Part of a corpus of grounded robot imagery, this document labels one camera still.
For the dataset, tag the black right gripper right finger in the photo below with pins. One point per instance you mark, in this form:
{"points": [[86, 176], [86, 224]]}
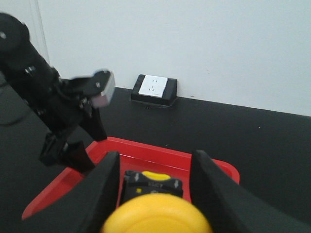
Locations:
{"points": [[229, 208]]}

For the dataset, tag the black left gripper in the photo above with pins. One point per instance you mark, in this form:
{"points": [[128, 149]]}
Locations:
{"points": [[63, 105]]}

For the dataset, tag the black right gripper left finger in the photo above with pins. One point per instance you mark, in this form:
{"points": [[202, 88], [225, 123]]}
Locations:
{"points": [[86, 207]]}

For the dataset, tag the yellow mushroom push button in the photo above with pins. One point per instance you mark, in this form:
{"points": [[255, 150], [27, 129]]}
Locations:
{"points": [[153, 203]]}

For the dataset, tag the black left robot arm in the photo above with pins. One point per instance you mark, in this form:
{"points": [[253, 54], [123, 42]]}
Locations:
{"points": [[17, 54]]}

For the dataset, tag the white socket black housing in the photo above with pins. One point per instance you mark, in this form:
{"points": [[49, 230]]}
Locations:
{"points": [[155, 90]]}

